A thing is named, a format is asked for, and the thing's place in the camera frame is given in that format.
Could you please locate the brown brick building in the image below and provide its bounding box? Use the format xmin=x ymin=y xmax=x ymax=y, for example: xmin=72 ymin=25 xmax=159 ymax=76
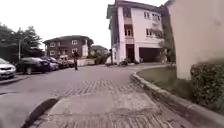
xmin=42 ymin=34 xmax=95 ymax=61

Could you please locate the row of parked cars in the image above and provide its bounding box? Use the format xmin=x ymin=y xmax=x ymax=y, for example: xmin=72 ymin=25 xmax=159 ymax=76
xmin=0 ymin=55 xmax=77 ymax=80

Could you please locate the grass strip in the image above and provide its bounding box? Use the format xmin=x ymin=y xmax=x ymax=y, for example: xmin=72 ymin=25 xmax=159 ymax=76
xmin=136 ymin=65 xmax=194 ymax=101

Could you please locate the distant brown building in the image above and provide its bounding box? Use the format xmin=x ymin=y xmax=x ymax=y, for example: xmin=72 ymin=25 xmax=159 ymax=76
xmin=91 ymin=44 xmax=109 ymax=58

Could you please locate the grey brick paved road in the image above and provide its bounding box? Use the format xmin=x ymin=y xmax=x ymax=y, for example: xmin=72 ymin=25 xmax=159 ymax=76
xmin=0 ymin=63 xmax=201 ymax=128

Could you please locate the person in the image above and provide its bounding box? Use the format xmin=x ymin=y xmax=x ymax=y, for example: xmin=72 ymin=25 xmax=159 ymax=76
xmin=72 ymin=50 xmax=80 ymax=71

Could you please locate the cream boundary wall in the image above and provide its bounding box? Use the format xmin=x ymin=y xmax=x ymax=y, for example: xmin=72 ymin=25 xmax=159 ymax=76
xmin=166 ymin=0 xmax=224 ymax=81

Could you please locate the low white wall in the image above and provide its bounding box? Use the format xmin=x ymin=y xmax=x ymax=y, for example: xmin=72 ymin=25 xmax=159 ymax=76
xmin=77 ymin=58 xmax=96 ymax=67

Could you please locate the grey concrete kerb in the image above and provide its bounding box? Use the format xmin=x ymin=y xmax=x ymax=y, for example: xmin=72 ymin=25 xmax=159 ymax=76
xmin=130 ymin=68 xmax=224 ymax=128

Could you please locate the green bush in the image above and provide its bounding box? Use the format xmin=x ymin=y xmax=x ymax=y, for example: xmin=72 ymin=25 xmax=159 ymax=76
xmin=94 ymin=51 xmax=109 ymax=66

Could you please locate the row of trees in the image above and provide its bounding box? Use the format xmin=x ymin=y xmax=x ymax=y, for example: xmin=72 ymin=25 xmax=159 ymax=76
xmin=0 ymin=23 xmax=44 ymax=64

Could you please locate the pale pole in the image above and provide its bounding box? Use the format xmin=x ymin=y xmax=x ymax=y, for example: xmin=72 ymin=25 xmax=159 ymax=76
xmin=17 ymin=38 xmax=22 ymax=62

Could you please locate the group of potted plants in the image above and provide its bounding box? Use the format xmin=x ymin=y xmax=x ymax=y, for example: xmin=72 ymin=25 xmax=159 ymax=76
xmin=118 ymin=58 xmax=141 ymax=66

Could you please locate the green hedge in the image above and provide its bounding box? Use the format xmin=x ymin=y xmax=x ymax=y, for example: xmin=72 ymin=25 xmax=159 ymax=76
xmin=189 ymin=61 xmax=224 ymax=113

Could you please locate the white multi-storey building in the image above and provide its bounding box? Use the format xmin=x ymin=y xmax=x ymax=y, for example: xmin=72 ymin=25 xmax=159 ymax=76
xmin=105 ymin=0 xmax=168 ymax=65

